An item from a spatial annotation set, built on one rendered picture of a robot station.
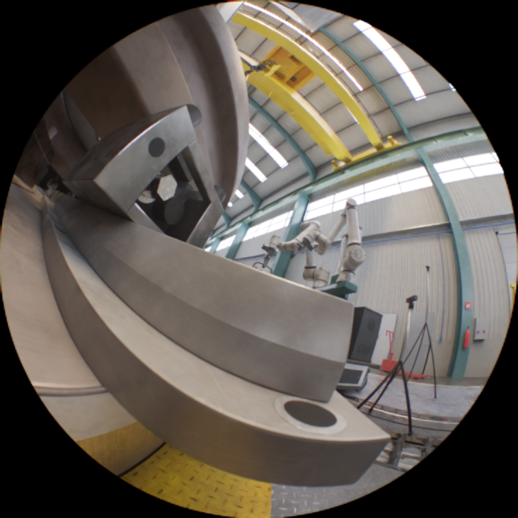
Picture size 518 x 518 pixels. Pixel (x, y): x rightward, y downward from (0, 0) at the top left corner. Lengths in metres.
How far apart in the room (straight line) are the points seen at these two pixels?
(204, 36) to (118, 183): 1.20
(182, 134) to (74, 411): 0.40
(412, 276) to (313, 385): 7.50
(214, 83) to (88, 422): 1.42
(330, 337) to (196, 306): 0.12
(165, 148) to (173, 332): 0.28
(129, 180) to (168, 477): 0.56
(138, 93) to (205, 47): 0.68
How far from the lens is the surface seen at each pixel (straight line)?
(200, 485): 0.48
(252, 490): 0.52
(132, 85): 0.80
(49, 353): 0.17
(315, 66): 11.17
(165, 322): 0.17
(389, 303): 7.33
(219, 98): 1.35
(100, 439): 0.28
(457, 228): 7.45
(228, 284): 0.16
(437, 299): 7.27
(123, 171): 0.28
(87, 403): 0.16
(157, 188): 0.33
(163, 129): 0.33
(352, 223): 1.66
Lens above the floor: 0.41
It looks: 20 degrees up
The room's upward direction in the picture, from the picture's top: 23 degrees clockwise
